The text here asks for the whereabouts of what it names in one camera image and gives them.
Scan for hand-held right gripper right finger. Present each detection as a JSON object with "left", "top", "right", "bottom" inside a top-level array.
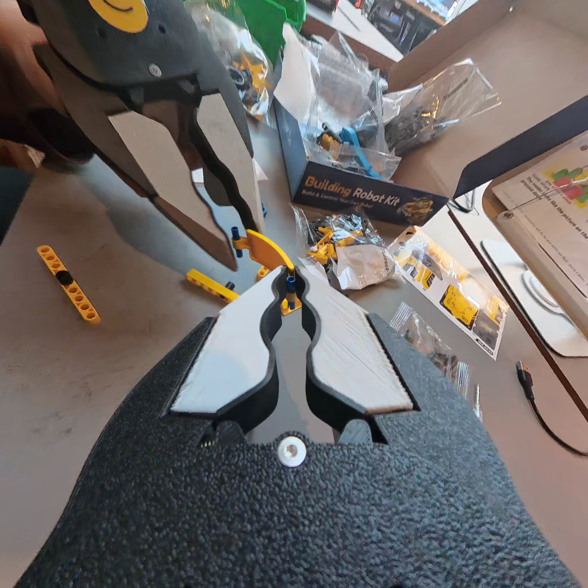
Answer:
[{"left": 299, "top": 259, "right": 416, "bottom": 431}]

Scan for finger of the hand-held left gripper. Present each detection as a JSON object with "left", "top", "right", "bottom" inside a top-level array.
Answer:
[
  {"left": 109, "top": 101, "right": 239, "bottom": 272},
  {"left": 187, "top": 86, "right": 267, "bottom": 232}
]

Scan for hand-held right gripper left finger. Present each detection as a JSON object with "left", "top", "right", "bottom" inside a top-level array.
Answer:
[{"left": 170, "top": 267, "right": 281, "bottom": 432}]

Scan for yellow beam black pin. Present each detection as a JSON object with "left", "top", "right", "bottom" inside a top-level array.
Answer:
[{"left": 186, "top": 269, "right": 239, "bottom": 304}]

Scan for yellow curved panel blue pins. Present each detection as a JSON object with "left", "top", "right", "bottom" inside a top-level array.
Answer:
[{"left": 230, "top": 225, "right": 304, "bottom": 318}]

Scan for grey desk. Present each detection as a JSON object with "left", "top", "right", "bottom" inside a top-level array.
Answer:
[{"left": 0, "top": 120, "right": 588, "bottom": 588}]

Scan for person's left hand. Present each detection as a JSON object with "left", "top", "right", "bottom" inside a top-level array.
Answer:
[{"left": 0, "top": 17, "right": 58, "bottom": 138}]

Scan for plastic bag of black parts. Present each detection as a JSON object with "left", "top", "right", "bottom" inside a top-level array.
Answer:
[{"left": 391, "top": 303, "right": 483, "bottom": 405}]

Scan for plastic bag of yellow parts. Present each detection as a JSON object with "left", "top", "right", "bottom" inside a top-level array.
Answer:
[{"left": 294, "top": 210, "right": 400, "bottom": 293}]

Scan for sticker sheet in plastic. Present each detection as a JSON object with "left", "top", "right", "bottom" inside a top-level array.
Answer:
[{"left": 386, "top": 225, "right": 511, "bottom": 361}]

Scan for green plastic bin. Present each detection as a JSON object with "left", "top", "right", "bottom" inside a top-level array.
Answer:
[{"left": 184, "top": 0, "right": 308, "bottom": 65}]

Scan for blue plastic part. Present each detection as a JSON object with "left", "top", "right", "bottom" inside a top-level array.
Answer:
[{"left": 338, "top": 124, "right": 383, "bottom": 181}]

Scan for long yellow nine-hole beam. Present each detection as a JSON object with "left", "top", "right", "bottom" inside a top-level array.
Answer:
[{"left": 37, "top": 245, "right": 102, "bottom": 324}]

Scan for clear bags inside box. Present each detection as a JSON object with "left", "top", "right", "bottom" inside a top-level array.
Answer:
[{"left": 276, "top": 23, "right": 501, "bottom": 180}]

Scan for white stand base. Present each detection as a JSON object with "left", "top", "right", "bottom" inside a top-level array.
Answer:
[{"left": 483, "top": 239, "right": 588, "bottom": 359}]

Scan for wooden clipboard printed sheet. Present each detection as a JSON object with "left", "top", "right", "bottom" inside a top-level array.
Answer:
[{"left": 483, "top": 134, "right": 588, "bottom": 304}]

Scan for cardboard box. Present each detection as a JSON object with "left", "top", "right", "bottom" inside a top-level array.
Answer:
[{"left": 386, "top": 0, "right": 588, "bottom": 198}]

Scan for black cable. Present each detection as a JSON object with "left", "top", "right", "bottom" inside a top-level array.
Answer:
[{"left": 515, "top": 360, "right": 588, "bottom": 457}]

